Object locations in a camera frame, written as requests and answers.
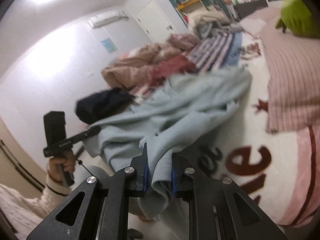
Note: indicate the pink navy striped blanket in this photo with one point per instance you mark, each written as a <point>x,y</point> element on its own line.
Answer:
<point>211,54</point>

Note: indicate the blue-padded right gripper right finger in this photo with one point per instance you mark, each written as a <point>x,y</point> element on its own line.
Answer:
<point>182,185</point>

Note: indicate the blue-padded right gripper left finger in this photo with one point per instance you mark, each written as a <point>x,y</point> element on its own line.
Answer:
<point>139,185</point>

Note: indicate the person's left hand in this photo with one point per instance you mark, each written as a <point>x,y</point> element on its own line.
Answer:
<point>67,163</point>

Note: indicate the pink ribbed pillow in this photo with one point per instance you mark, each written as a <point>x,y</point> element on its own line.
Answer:
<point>293,88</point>

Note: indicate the navy blue garment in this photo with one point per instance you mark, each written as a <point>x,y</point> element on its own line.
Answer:
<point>99,106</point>

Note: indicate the beige pink clothes pile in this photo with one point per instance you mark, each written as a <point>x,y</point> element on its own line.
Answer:
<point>133,68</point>

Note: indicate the light blue fleece garment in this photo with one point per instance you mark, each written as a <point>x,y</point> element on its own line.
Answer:
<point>184,109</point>

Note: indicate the blue wall sticker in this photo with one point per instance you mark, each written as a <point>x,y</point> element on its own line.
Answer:
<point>109,45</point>

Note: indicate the green plush toy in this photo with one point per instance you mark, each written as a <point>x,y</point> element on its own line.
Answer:
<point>295,16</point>

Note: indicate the mauve satin garment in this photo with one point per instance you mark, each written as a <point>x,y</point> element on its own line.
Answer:
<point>183,41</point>

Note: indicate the cream fluffy garment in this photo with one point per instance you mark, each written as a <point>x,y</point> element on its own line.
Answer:
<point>202,23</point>

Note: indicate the yellow shelf desk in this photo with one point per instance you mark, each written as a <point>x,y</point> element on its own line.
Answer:
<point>189,5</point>

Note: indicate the white door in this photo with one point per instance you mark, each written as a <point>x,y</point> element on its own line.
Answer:
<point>154,22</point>

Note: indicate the left forearm white knit sleeve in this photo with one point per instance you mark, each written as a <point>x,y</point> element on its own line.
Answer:
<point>23,215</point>

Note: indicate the white air conditioner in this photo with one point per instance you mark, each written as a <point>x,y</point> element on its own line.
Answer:
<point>106,18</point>

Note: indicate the dark red garment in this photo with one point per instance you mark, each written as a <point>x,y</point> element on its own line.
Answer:
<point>177,64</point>

